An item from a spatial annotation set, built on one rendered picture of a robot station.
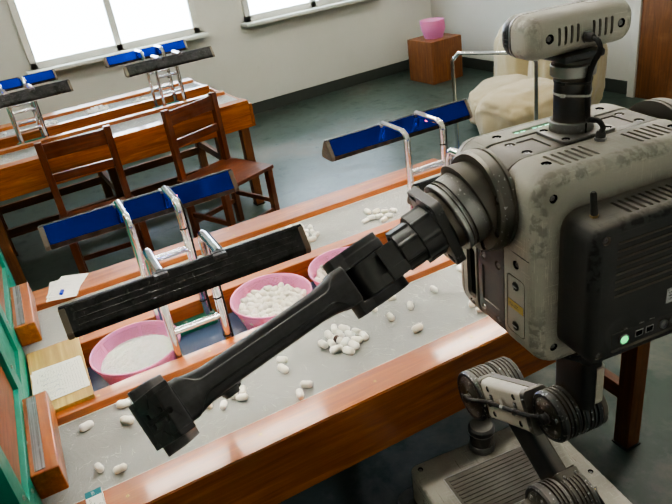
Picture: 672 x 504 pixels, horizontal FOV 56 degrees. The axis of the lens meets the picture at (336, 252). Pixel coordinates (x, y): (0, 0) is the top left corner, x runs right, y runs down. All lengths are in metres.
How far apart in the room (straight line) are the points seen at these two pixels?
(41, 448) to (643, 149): 1.34
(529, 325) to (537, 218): 0.19
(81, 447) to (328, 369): 0.65
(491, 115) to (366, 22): 3.49
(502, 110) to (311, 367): 2.98
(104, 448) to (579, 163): 1.28
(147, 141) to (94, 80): 2.33
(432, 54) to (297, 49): 1.46
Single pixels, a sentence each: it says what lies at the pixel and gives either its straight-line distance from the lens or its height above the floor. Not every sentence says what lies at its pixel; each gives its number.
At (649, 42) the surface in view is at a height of 0.48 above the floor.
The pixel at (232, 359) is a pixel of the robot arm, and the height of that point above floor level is 1.29.
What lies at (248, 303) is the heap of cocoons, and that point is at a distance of 2.09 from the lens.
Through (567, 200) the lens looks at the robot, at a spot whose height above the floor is 1.41.
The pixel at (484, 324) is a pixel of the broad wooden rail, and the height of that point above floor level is 0.77.
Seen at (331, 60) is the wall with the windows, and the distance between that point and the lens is 7.49.
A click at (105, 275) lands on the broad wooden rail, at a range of 2.48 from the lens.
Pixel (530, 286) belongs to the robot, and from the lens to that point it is 1.02.
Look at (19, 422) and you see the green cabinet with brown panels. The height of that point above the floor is 0.87.
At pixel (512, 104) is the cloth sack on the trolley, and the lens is 4.42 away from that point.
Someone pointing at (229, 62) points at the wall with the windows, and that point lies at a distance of 6.95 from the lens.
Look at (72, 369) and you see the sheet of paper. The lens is 1.98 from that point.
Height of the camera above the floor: 1.82
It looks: 28 degrees down
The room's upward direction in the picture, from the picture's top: 9 degrees counter-clockwise
